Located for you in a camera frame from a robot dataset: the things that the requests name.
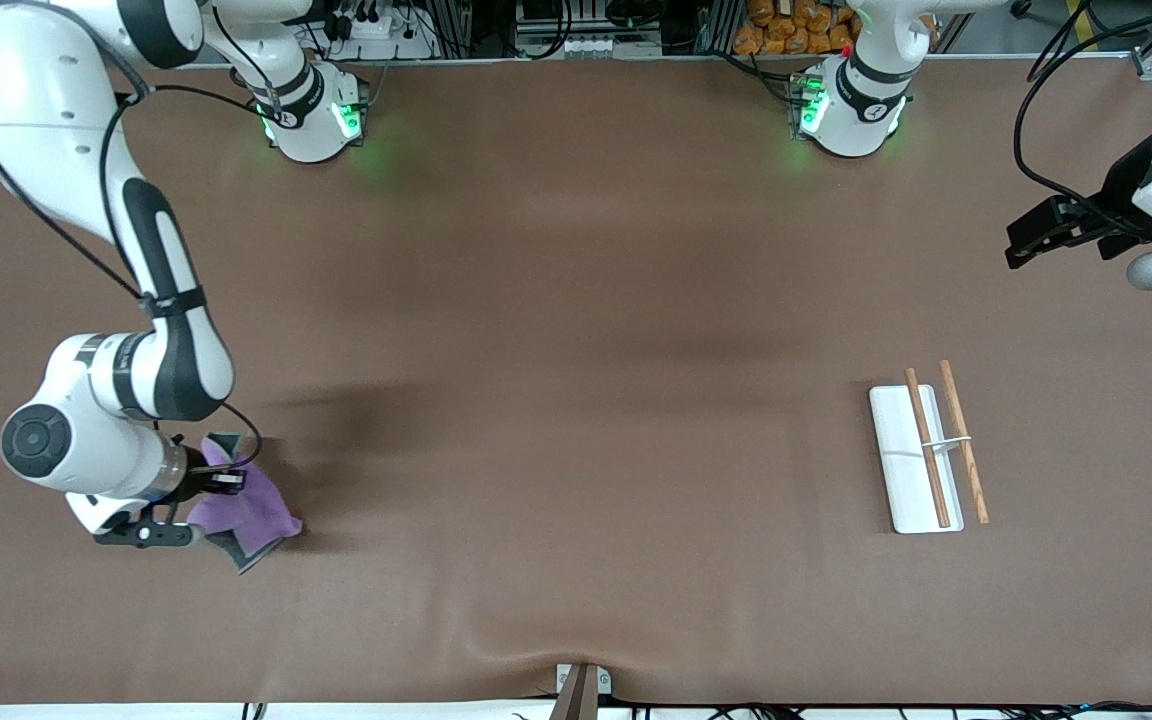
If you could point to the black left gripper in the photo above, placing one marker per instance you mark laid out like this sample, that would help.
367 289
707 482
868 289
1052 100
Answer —
1122 197

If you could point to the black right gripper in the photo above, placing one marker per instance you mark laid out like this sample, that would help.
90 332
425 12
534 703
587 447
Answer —
198 482

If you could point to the purple towel with grey backing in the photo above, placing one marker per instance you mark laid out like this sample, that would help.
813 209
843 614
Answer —
256 515

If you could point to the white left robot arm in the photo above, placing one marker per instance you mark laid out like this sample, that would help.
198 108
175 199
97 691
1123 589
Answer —
851 120

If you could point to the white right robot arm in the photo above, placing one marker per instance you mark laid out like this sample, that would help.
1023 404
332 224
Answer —
56 130

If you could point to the wooden chopsticks pair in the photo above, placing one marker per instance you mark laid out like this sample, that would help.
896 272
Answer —
956 410

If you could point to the heap of orange lumpy objects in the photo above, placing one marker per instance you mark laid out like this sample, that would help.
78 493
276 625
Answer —
786 35

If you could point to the white power strip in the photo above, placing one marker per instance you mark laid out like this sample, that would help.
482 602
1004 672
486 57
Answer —
376 30

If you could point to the white terminal block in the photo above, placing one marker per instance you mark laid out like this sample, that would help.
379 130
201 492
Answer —
596 45

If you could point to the thin metal rack bracket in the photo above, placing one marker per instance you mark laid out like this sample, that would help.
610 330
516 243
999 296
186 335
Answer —
948 441

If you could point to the white rack base plate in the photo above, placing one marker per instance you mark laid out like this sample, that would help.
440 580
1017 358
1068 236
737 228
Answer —
901 490

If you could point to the brown camera mount post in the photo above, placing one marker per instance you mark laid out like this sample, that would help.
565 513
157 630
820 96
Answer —
576 700

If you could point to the aluminium frame post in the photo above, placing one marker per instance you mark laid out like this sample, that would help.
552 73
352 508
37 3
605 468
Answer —
456 25
716 25

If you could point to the small metal mounting bracket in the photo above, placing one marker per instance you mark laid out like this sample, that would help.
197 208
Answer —
604 682

